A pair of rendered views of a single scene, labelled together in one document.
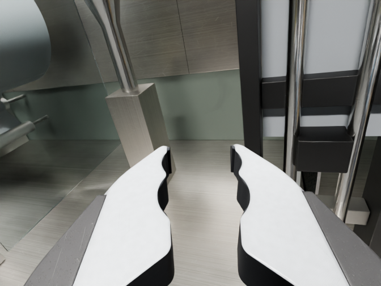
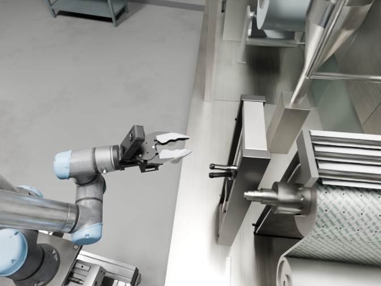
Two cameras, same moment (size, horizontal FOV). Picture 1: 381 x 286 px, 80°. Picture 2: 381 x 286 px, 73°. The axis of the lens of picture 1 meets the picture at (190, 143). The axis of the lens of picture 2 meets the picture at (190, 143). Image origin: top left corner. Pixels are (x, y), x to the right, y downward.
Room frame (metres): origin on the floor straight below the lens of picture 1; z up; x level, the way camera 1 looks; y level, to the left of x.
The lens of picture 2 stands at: (0.00, -0.42, 1.82)
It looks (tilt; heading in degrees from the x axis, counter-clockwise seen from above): 53 degrees down; 73
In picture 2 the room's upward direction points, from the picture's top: straight up
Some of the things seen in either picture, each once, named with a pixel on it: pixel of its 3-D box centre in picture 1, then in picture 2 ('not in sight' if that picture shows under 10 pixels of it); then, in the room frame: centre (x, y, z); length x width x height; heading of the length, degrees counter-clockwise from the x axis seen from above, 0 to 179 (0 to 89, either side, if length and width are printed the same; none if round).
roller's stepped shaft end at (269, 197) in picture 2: not in sight; (259, 196); (0.20, -0.24, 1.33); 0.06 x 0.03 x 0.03; 157
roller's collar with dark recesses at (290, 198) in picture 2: not in sight; (289, 198); (0.25, -0.27, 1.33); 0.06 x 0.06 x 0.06; 67
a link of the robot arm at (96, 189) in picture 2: not in sight; (90, 186); (-0.19, 0.01, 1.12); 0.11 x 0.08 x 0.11; 84
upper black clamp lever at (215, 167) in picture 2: not in sight; (221, 167); (0.14, -0.18, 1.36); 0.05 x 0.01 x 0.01; 157
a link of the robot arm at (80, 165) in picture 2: not in sight; (79, 164); (-0.19, 0.03, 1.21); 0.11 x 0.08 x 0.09; 174
